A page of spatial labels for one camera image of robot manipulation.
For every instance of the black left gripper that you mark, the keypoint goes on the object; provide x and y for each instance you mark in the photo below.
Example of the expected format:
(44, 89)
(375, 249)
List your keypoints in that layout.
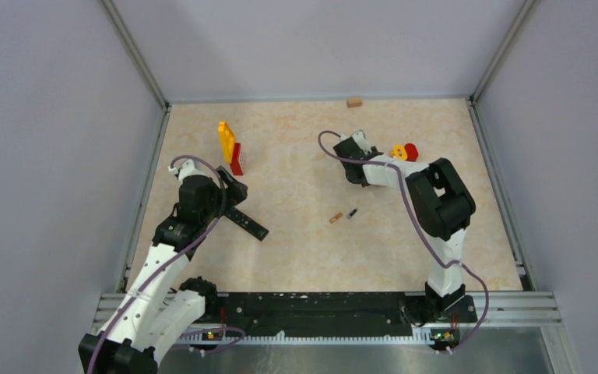
(234, 193)

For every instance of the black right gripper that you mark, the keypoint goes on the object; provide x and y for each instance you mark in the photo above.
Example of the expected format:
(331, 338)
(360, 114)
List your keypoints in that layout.
(374, 149)

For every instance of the black remote control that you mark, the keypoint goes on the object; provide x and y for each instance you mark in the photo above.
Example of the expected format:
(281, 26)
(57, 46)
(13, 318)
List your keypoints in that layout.
(245, 222)

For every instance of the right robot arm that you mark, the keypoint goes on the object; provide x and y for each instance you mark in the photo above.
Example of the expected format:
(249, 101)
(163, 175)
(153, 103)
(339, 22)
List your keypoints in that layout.
(439, 204)

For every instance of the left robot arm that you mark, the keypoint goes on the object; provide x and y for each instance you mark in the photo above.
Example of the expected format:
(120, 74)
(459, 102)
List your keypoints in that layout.
(142, 330)

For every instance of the black silver AAA battery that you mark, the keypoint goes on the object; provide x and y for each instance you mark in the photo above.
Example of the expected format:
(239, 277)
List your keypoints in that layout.
(352, 213)

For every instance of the yellow toy block plate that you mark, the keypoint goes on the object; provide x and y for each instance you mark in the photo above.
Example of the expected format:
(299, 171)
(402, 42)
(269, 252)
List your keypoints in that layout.
(227, 141)

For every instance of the yellow round toy block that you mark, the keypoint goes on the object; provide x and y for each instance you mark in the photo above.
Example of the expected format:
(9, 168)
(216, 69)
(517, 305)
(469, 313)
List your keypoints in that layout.
(399, 152)

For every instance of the red round toy block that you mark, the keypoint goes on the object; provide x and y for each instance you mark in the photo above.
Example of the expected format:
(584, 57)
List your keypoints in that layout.
(411, 151)

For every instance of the small wooden block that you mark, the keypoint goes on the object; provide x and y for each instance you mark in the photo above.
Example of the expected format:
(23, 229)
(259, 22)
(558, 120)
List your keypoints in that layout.
(354, 102)

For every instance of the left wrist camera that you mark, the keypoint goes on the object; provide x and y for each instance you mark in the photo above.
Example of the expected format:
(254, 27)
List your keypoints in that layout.
(184, 170)

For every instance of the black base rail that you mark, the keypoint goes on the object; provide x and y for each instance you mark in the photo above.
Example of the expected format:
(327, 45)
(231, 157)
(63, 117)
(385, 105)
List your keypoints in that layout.
(328, 317)

